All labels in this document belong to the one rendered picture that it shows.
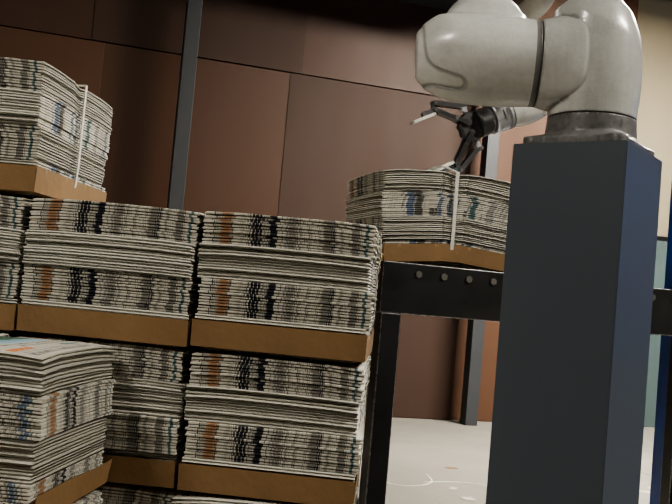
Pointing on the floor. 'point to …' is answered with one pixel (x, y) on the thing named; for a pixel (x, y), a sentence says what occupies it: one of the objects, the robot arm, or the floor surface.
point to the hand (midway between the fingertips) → (424, 145)
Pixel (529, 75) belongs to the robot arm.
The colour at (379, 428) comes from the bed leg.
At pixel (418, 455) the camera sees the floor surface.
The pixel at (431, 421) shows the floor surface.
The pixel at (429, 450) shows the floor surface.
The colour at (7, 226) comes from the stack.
